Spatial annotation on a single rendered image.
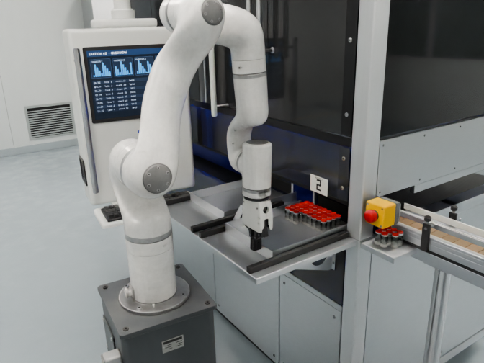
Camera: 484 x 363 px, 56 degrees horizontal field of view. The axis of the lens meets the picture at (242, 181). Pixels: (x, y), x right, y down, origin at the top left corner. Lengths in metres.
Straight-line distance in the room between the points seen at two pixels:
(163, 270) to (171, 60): 0.52
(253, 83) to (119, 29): 0.95
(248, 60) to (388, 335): 1.19
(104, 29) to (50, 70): 4.61
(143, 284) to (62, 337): 1.55
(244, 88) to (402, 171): 0.64
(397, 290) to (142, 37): 1.43
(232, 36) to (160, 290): 0.67
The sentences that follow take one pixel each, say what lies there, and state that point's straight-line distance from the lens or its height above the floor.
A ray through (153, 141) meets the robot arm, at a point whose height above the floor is 1.30.
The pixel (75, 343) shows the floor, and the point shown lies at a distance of 2.67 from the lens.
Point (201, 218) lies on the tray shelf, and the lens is 1.69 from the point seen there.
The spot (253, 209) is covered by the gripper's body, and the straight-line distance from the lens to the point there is 1.33.
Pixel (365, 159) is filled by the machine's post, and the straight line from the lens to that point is 1.43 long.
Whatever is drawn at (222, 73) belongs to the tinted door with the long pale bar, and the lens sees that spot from 2.02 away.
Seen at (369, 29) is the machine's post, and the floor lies 1.53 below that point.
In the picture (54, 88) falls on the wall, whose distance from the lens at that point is 6.64.
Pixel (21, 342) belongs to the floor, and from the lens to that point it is 2.79.
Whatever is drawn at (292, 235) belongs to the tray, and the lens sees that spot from 1.55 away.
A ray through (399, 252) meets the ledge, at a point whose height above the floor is 0.88.
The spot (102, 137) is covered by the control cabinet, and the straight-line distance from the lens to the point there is 2.06.
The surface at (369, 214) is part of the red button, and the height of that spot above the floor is 1.01.
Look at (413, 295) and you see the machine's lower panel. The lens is 1.93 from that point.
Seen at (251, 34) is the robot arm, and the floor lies 1.53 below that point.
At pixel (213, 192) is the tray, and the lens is 1.91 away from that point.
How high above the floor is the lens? 1.56
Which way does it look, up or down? 19 degrees down
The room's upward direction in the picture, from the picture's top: 2 degrees counter-clockwise
